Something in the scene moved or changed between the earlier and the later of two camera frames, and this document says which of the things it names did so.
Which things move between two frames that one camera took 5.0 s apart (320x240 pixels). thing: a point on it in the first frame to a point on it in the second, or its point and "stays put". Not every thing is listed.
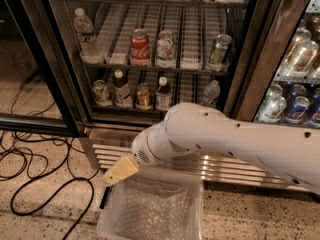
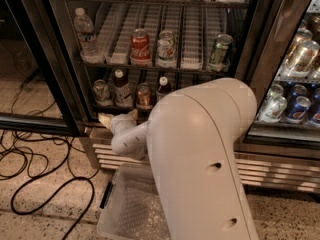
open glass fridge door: (37, 95) stays put
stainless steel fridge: (128, 53) stays put
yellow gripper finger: (125, 168) to (105, 119)
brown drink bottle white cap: (123, 96) stays put
